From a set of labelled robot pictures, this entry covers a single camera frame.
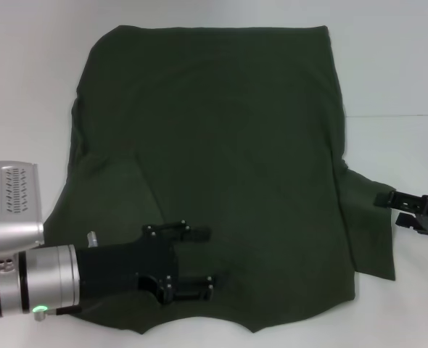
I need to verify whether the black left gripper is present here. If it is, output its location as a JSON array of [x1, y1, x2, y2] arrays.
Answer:
[[74, 218, 218, 305]]

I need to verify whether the dark green shirt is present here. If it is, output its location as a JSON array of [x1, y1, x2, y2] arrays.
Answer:
[[41, 24, 397, 334]]

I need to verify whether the left arm cable with connector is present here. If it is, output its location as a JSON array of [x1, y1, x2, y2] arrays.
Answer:
[[33, 305, 83, 323]]

